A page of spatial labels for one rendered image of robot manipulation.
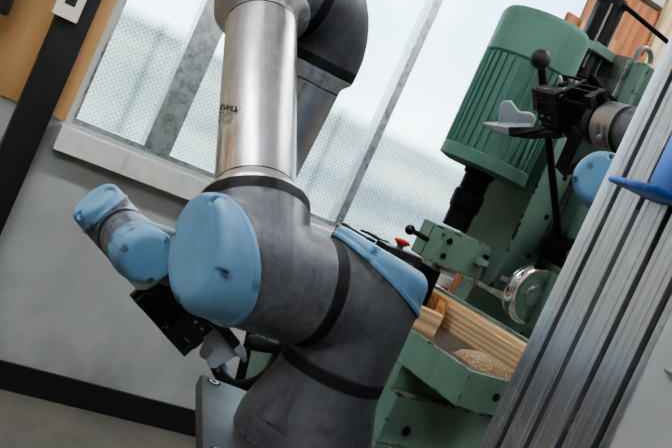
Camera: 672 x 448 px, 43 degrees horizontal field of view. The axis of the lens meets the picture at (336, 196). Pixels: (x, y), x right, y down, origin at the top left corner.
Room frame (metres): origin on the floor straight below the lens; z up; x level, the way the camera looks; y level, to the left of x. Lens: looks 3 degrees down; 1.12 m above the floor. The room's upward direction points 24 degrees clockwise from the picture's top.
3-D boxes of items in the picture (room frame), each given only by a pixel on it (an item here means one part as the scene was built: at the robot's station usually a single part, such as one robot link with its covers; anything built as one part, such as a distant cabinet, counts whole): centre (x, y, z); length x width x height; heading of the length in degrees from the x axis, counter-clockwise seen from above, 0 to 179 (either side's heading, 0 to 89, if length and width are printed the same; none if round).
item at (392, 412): (1.73, -0.33, 0.76); 0.57 x 0.45 x 0.09; 125
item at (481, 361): (1.38, -0.33, 0.91); 0.10 x 0.07 x 0.02; 125
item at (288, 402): (0.90, -0.07, 0.87); 0.15 x 0.15 x 0.10
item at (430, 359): (1.57, -0.17, 0.87); 0.61 x 0.30 x 0.06; 35
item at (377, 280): (0.90, -0.07, 0.98); 0.13 x 0.12 x 0.14; 121
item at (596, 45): (1.74, -0.35, 1.54); 0.08 x 0.08 x 0.17; 35
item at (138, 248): (1.13, 0.20, 0.90); 0.11 x 0.11 x 0.08; 31
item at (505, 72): (1.66, -0.23, 1.35); 0.18 x 0.18 x 0.31
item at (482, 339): (1.54, -0.32, 0.92); 0.56 x 0.02 x 0.04; 35
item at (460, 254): (1.67, -0.25, 1.03); 0.14 x 0.07 x 0.09; 125
